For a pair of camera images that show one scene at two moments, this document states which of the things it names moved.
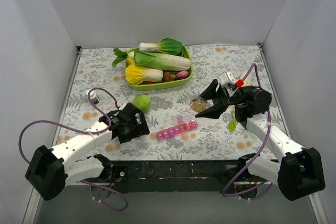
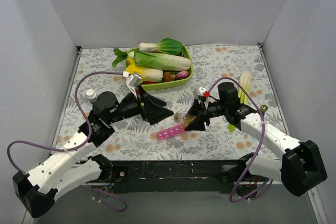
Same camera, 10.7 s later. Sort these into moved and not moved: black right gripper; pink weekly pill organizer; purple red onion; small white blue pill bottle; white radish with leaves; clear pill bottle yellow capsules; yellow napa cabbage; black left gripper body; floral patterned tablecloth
Moved: black left gripper body; black right gripper; clear pill bottle yellow capsules
Not moved: white radish with leaves; small white blue pill bottle; yellow napa cabbage; pink weekly pill organizer; purple red onion; floral patterned tablecloth
